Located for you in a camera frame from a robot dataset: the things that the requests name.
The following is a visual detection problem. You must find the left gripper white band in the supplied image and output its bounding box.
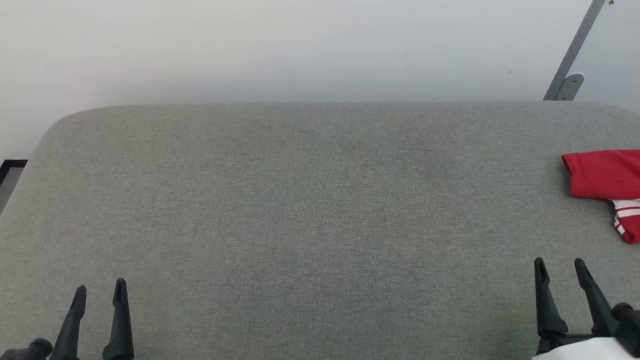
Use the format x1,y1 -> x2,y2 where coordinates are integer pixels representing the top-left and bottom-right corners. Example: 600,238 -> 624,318
0,277 -> 135,360

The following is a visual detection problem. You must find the grey metal rail bracket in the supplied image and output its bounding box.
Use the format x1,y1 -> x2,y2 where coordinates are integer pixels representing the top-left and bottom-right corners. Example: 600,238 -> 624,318
543,0 -> 606,101

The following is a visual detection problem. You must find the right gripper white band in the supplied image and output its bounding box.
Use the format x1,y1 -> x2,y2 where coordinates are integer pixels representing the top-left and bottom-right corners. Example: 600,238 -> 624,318
532,257 -> 640,360

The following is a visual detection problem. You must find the black skirting strip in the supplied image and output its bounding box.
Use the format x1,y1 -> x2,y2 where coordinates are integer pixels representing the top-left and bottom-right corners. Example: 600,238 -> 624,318
0,158 -> 29,186

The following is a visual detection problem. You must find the red and white jersey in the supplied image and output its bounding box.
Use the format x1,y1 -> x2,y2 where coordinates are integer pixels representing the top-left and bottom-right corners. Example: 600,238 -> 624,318
561,148 -> 640,245

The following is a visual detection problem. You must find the grey fabric sofa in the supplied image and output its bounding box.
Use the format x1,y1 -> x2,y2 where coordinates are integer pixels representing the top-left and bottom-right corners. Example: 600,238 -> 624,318
0,101 -> 640,360

